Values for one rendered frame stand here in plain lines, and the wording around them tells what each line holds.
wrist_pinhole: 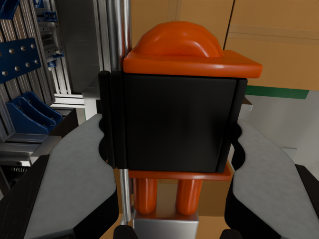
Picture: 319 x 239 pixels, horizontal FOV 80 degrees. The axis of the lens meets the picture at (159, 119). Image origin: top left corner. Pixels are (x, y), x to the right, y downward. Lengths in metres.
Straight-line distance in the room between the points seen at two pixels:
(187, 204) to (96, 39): 1.08
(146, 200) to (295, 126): 1.75
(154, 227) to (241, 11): 0.76
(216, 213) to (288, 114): 1.41
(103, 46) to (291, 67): 0.90
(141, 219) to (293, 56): 0.87
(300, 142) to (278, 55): 1.19
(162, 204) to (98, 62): 1.07
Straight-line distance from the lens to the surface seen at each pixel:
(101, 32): 1.15
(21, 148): 0.58
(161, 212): 0.20
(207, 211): 0.46
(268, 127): 1.77
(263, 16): 0.87
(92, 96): 0.83
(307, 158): 2.15
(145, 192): 0.18
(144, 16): 0.79
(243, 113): 0.90
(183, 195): 0.18
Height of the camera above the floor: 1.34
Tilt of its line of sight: 62 degrees down
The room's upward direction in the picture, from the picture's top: 178 degrees counter-clockwise
